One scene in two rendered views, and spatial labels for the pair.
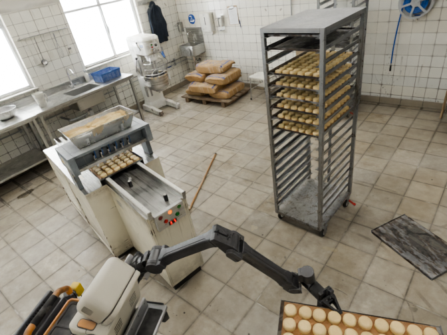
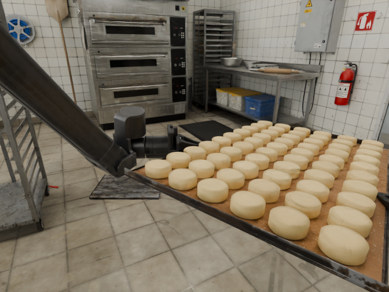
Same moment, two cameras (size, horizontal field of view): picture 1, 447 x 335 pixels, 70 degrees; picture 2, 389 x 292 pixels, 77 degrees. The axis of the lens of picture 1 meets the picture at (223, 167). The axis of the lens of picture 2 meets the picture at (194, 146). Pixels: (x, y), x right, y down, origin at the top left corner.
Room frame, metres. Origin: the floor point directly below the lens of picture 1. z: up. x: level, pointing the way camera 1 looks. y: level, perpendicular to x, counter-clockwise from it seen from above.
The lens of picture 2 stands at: (0.57, 0.21, 1.23)
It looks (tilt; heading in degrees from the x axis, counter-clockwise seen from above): 22 degrees down; 288
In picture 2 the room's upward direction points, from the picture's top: straight up
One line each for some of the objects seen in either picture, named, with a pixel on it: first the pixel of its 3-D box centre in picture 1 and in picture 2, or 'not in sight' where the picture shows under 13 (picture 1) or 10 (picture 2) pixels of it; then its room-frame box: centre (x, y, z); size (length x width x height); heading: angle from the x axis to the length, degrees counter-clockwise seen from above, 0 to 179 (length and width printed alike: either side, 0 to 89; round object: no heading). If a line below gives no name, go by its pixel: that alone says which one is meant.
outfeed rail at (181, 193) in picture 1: (124, 154); not in sight; (2.68, 0.90, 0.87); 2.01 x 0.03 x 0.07; 36
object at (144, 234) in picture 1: (156, 225); not in sight; (2.09, 0.66, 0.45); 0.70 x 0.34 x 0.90; 36
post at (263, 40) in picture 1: (271, 135); not in sight; (2.35, -0.44, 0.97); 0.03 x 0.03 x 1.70; 43
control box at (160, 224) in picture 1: (169, 215); not in sight; (1.80, 0.44, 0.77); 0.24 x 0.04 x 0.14; 126
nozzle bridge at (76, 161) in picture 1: (109, 152); not in sight; (2.50, 0.95, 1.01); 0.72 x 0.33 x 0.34; 126
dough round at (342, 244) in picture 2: not in sight; (342, 243); (0.47, -0.06, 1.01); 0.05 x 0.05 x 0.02
